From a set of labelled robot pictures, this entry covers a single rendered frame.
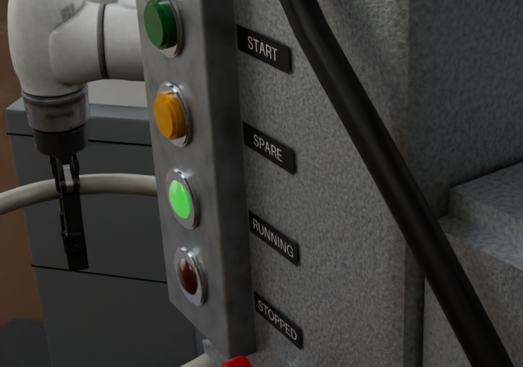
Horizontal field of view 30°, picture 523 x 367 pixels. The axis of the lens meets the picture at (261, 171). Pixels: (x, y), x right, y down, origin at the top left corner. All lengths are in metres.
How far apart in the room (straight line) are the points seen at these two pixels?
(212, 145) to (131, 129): 1.55
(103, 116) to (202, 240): 1.53
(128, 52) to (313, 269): 0.83
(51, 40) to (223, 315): 0.79
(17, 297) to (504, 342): 2.66
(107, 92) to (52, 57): 0.81
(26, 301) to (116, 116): 1.05
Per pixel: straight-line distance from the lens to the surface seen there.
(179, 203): 0.53
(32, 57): 1.30
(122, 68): 1.29
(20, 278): 3.09
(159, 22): 0.49
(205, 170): 0.51
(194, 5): 0.47
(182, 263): 0.56
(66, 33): 1.28
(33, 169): 2.20
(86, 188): 1.42
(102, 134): 2.07
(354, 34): 0.39
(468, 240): 0.39
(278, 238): 0.49
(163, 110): 0.51
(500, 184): 0.41
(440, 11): 0.37
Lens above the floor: 1.57
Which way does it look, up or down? 26 degrees down
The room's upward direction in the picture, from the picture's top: 3 degrees counter-clockwise
